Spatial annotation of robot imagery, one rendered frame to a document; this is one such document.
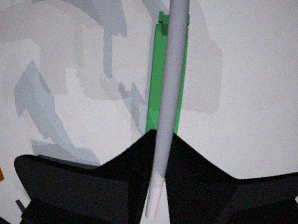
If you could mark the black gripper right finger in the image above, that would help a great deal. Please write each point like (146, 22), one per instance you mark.
(201, 193)

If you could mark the grey tapered pin with red cap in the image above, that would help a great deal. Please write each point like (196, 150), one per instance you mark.
(170, 95)

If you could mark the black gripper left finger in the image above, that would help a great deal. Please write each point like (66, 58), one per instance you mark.
(115, 191)

